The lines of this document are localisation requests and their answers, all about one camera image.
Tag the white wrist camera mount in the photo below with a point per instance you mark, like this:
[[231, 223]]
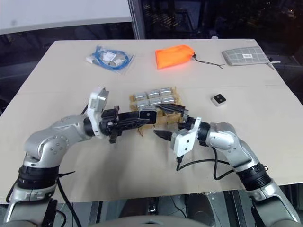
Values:
[[97, 101], [184, 142]]

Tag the white panel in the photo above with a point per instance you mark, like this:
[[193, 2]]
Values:
[[64, 11]]

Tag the grey window pillar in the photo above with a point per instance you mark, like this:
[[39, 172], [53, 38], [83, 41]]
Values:
[[137, 19]]

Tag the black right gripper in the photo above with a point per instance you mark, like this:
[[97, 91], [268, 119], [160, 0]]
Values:
[[187, 123]]

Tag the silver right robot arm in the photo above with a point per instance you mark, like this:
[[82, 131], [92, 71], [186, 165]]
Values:
[[236, 146]]

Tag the small white black-faced camera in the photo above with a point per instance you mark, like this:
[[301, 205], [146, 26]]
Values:
[[219, 99]]

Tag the grey checked zipper pouch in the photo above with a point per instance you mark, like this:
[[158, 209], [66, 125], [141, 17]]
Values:
[[243, 55]]

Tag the small silver black-faced camera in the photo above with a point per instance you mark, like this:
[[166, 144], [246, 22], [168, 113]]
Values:
[[148, 114]]

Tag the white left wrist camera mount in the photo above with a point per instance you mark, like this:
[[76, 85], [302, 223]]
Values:
[[97, 101]]

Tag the dark rounded shape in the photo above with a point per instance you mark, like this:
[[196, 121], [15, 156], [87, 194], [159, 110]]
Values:
[[208, 208]]

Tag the cardboard divider tray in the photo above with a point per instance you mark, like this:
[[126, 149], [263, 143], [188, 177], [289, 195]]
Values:
[[171, 118]]

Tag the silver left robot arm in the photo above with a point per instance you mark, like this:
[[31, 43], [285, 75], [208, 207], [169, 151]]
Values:
[[52, 142]]

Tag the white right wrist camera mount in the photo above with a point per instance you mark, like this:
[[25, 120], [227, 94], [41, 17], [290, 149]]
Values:
[[184, 142]]

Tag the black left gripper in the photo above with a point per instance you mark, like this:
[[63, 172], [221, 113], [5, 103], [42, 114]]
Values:
[[111, 125]]

